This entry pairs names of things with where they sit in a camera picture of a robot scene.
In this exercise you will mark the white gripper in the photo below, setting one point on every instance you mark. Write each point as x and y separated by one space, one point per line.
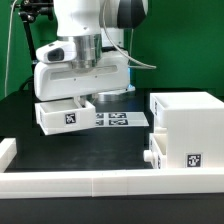
63 80

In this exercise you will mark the white drawer box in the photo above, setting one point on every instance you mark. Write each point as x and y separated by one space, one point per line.
65 116
156 153

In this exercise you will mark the white front drawer box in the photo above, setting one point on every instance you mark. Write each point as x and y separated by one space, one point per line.
156 153

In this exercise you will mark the white drawer cabinet frame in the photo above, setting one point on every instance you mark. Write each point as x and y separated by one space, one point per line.
194 125

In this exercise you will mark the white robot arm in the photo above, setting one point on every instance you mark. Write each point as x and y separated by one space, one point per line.
74 64

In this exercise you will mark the fiducial marker sheet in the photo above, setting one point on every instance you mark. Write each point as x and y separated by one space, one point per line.
121 119

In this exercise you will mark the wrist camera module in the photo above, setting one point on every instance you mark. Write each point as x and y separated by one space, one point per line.
58 51

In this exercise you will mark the black camera stand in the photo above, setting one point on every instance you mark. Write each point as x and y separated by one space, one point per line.
29 10

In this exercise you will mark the white left barrier rail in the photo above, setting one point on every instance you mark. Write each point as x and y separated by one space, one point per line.
8 151

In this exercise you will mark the white barrier rail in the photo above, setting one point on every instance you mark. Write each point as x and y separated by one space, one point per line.
111 183
8 151

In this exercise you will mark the white front barrier rail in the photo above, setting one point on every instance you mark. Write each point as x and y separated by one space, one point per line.
111 183

